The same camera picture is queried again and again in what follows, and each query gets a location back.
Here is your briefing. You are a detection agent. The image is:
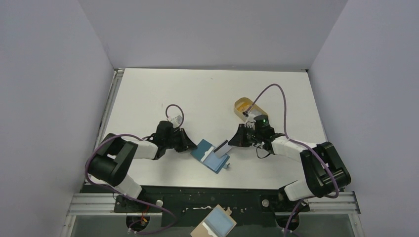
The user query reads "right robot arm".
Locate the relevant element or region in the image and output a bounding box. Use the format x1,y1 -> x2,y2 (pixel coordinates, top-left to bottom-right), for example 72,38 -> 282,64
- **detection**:
228,115 -> 351,201

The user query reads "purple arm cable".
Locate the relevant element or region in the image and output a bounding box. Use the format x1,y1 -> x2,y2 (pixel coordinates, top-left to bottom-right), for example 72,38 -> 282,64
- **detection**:
84,104 -> 186,236
244,83 -> 340,237

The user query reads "gold VIP card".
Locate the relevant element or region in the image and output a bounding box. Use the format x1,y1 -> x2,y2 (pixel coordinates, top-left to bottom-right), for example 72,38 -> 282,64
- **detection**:
237,101 -> 252,113

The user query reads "grey magnetic stripe card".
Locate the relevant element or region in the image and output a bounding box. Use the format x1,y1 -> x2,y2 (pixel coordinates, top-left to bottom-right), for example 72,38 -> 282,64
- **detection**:
213,140 -> 232,158

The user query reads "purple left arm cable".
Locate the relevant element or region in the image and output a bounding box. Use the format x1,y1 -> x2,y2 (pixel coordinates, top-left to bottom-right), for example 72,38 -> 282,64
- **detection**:
84,104 -> 186,236

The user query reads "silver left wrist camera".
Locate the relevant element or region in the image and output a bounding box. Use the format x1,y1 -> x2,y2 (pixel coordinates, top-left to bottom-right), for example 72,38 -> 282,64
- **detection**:
167,115 -> 183,128

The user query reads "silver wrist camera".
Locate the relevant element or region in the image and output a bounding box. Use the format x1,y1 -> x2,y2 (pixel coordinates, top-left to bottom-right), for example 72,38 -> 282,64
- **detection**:
167,115 -> 183,128
243,111 -> 254,121

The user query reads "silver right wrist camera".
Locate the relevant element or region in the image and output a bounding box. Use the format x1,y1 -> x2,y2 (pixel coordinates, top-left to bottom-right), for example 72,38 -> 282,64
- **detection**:
243,111 -> 254,121

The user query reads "aluminium front rail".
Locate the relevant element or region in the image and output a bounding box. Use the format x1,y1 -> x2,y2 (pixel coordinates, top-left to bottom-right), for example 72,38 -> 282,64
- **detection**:
60,191 -> 366,237

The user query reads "blue card on cardboard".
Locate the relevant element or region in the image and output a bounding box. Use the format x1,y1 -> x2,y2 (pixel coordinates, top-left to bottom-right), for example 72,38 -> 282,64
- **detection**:
190,204 -> 237,237

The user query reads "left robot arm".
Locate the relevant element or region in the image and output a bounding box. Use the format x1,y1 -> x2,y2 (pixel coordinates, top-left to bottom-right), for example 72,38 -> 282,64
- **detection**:
84,121 -> 197,198

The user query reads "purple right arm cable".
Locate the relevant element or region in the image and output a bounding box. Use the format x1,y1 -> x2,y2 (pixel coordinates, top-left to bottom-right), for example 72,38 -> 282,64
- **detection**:
244,83 -> 340,237

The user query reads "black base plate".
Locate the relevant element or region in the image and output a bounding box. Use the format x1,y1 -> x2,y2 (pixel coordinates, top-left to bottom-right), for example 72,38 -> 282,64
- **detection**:
80,185 -> 310,228

